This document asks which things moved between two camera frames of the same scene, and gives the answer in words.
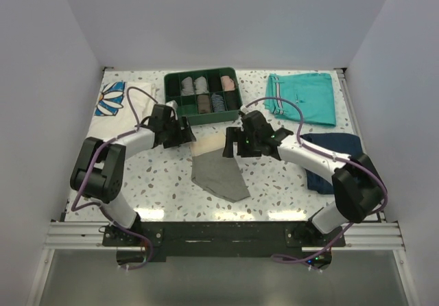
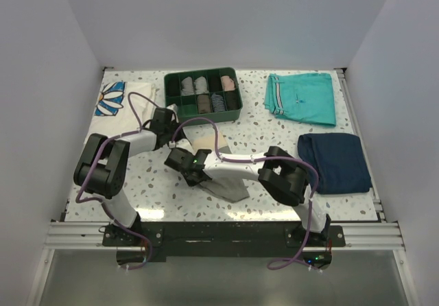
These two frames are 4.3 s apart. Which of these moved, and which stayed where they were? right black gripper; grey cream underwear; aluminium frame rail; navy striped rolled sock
Moved: right black gripper
Stayed: aluminium frame rail; navy striped rolled sock; grey cream underwear
